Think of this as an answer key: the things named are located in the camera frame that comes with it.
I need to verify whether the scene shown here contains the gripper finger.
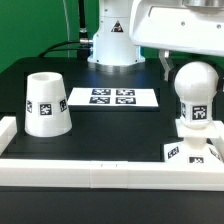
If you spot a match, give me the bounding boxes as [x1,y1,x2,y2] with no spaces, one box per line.
[159,49,174,81]

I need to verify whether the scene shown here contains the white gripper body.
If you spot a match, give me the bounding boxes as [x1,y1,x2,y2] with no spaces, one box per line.
[129,0,224,56]

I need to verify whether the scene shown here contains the white lamp bulb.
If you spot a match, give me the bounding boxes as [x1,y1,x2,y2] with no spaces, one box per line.
[174,62,218,129]

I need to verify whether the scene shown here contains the white lamp base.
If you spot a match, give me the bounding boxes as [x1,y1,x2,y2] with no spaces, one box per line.
[164,119,223,165]

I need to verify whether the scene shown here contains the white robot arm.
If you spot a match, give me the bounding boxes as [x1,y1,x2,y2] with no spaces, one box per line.
[88,0,224,72]

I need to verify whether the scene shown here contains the white lamp shade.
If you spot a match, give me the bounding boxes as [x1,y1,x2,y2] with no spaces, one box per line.
[25,72,72,137]

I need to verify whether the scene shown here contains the white marker sheet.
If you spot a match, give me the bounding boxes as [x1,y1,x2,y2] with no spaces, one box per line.
[68,87,158,107]

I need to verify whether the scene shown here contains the white left fence piece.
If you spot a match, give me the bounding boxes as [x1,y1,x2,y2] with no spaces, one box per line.
[0,116,17,155]

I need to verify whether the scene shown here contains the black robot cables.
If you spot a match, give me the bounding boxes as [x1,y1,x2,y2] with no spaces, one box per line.
[38,0,94,58]

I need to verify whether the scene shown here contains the white front fence rail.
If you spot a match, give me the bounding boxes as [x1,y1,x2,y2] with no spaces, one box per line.
[0,159,224,191]

